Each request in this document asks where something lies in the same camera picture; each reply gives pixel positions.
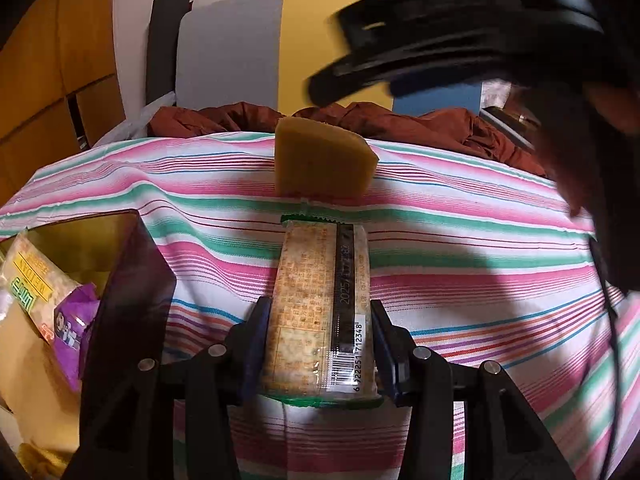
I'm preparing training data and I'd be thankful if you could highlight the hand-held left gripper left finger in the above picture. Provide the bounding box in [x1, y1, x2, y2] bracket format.
[60, 296, 273, 480]

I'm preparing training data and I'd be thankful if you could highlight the wooden side shelf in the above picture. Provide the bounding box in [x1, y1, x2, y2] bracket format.
[480, 105, 543, 151]

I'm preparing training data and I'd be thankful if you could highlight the black cable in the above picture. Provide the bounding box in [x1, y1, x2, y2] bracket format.
[590, 237, 623, 480]

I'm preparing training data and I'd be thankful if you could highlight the yellow wedge sponge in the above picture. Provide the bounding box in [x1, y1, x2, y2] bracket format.
[274, 116, 379, 203]

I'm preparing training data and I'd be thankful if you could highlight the person's right hand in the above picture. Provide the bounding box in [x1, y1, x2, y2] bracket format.
[530, 85, 640, 217]

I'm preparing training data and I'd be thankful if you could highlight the striped tablecloth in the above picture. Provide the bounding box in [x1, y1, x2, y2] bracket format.
[0, 130, 640, 480]

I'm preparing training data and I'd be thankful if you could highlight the reddish brown cloth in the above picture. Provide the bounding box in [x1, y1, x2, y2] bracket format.
[147, 101, 548, 178]

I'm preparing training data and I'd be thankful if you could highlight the grey yellow blue chair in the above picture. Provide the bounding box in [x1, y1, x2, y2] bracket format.
[97, 0, 541, 151]

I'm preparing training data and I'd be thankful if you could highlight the purple cartoon snack packet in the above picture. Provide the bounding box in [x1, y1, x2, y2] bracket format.
[50, 282, 101, 393]

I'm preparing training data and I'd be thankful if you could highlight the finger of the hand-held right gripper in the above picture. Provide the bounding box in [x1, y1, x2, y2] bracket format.
[332, 0, 502, 57]
[307, 37, 506, 107]

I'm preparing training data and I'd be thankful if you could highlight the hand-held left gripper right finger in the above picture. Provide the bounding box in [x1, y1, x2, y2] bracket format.
[369, 299, 566, 480]

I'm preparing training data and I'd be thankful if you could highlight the brown carton box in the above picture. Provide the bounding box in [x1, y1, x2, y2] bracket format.
[0, 305, 83, 453]

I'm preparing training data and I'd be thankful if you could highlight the green-ended cracker packet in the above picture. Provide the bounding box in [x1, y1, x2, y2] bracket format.
[260, 212, 383, 408]

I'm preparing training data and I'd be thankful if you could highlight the wooden wardrobe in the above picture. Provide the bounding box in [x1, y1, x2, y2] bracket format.
[0, 0, 126, 206]

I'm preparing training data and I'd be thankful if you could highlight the gold tin box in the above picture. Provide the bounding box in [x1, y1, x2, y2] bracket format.
[0, 209, 177, 480]

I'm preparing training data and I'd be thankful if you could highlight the yellow-label rice cracker packet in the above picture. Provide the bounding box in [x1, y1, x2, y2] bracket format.
[0, 230, 83, 346]

